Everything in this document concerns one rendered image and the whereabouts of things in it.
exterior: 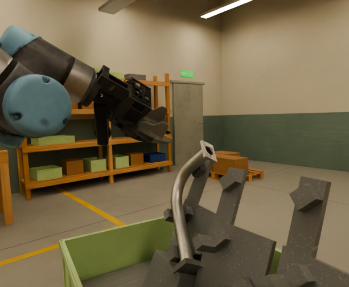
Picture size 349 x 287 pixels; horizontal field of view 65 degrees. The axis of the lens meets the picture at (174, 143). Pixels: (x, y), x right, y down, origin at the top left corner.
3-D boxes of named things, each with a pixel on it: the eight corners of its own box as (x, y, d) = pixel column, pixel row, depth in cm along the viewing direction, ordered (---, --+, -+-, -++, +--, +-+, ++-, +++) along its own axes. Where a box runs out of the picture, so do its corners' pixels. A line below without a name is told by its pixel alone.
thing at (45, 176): (173, 171, 626) (170, 72, 604) (27, 200, 433) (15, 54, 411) (158, 168, 667) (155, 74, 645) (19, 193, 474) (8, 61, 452)
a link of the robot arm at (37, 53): (-12, 70, 47) (11, 29, 49) (51, 101, 53) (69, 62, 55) (-13, 58, 41) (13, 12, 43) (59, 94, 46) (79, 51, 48)
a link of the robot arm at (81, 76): (53, 102, 50) (62, 77, 56) (77, 113, 52) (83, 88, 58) (71, 72, 46) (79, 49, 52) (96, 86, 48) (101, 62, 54)
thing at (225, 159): (193, 173, 595) (193, 154, 591) (220, 169, 642) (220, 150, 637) (235, 184, 497) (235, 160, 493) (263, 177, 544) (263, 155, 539)
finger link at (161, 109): (183, 121, 63) (150, 105, 57) (167, 136, 66) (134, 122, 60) (180, 111, 64) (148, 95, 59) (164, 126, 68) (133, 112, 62)
